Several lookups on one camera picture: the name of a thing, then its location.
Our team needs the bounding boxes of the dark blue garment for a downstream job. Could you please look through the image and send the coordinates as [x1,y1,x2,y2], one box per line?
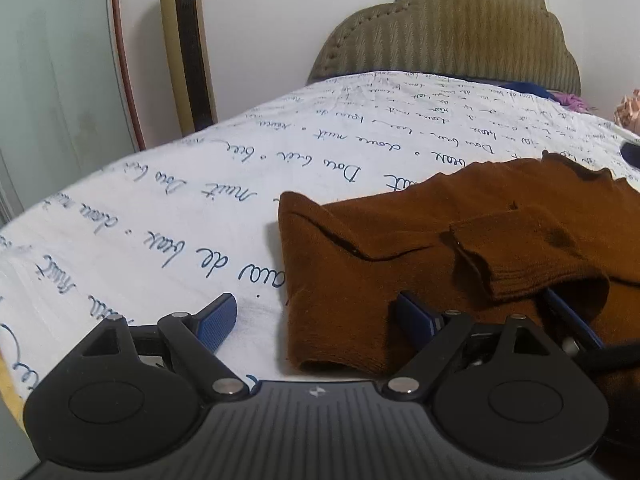
[498,81,554,100]

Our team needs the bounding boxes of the pink clothes pile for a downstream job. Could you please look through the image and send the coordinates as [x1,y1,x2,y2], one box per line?
[614,89,640,136]

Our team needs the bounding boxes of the white script-print bed cover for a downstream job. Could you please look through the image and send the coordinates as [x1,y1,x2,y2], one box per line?
[1,72,639,410]

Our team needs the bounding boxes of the purple garment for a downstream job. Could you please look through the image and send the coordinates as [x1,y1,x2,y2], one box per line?
[551,91,592,114]

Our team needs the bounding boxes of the brown knit sweater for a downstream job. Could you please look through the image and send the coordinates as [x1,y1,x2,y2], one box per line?
[279,153,639,376]

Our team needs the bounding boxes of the olive striped padded headboard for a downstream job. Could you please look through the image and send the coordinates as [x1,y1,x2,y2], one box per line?
[308,0,582,94]

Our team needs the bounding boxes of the gold tower fan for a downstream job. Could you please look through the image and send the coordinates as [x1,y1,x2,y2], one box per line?
[160,0,218,136]

